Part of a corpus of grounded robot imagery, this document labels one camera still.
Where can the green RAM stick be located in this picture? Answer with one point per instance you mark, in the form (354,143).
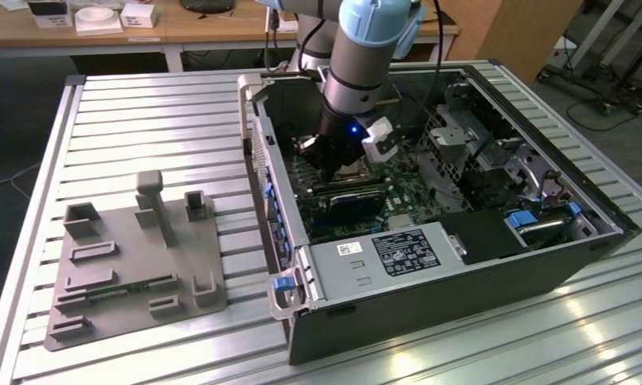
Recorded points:
(117,289)

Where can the black plastic shroud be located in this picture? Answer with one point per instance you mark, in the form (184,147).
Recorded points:
(480,236)

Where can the small blue clip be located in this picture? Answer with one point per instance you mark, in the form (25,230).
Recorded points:
(573,210)

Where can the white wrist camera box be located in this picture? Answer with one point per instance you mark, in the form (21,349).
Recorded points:
(382,140)

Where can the CPU socket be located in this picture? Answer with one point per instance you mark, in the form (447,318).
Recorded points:
(371,180)

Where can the black round object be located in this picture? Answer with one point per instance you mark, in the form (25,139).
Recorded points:
(205,5)

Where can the wheeled equipment stand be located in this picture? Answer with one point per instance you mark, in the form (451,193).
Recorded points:
(594,30)

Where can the white round holder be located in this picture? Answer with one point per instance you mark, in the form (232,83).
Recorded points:
(98,24)

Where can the wooden cabinet panel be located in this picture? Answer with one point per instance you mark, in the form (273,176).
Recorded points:
(525,40)

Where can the white box with black top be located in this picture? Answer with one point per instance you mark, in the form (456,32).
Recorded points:
(50,20)

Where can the blue disk carrier latch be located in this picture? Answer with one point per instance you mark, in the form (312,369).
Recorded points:
(519,221)

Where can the wooden desk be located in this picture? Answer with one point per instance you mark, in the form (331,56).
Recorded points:
(219,24)

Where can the black graphics card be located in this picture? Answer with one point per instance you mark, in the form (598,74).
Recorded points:
(352,208)

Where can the perforated metal drive cage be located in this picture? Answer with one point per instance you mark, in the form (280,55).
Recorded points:
(448,140)

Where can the white printed box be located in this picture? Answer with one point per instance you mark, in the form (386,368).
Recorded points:
(138,18)

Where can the small silver heatsink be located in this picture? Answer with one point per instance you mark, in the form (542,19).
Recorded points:
(400,221)

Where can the black open PC case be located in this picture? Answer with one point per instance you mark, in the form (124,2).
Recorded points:
(432,321)

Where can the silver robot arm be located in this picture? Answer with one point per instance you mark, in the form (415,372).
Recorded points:
(352,72)

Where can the green motherboard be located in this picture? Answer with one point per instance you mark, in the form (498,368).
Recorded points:
(406,196)

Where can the grey power supply unit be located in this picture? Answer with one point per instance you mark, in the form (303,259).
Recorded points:
(347,276)

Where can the blue case latch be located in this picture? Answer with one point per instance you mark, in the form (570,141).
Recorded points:
(283,284)

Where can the grey parts rack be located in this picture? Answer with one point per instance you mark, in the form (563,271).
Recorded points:
(138,256)

